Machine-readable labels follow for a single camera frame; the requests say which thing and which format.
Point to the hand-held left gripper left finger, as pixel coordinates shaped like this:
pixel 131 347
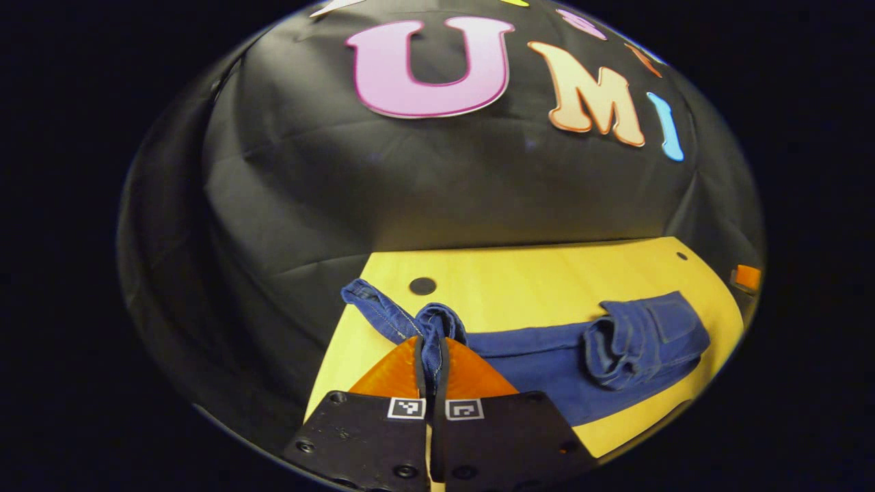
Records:
pixel 369 437

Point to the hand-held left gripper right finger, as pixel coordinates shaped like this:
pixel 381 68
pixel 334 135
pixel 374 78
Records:
pixel 506 437

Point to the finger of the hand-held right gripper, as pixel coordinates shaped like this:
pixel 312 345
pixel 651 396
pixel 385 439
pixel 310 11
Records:
pixel 746 278

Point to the blue denim jeans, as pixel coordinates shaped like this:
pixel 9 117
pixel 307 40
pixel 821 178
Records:
pixel 533 362

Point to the black backdrop cloth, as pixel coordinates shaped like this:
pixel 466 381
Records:
pixel 410 178

